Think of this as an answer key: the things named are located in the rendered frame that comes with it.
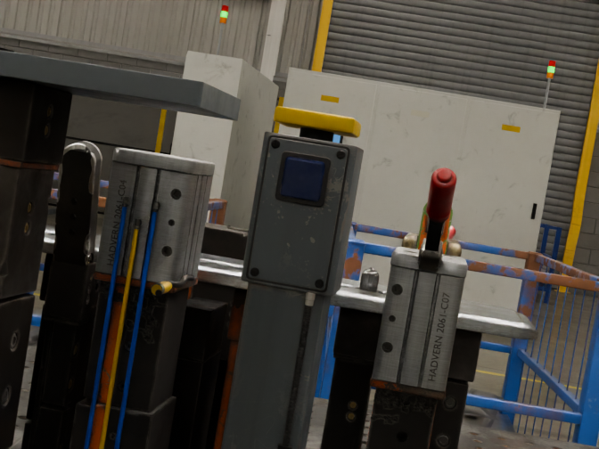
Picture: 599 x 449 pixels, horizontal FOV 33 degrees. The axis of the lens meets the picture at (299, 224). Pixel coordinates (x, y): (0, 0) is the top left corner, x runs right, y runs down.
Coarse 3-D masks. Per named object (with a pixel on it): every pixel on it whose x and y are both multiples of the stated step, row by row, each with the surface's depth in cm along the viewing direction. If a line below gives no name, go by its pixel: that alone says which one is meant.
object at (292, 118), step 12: (276, 108) 74; (288, 108) 74; (276, 120) 74; (288, 120) 74; (300, 120) 74; (312, 120) 74; (324, 120) 74; (336, 120) 74; (348, 120) 74; (300, 132) 76; (312, 132) 76; (324, 132) 76; (336, 132) 75; (348, 132) 74
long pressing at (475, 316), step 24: (48, 240) 106; (96, 240) 115; (216, 264) 114; (240, 264) 115; (240, 288) 103; (384, 288) 115; (480, 312) 107; (504, 312) 110; (504, 336) 99; (528, 336) 100
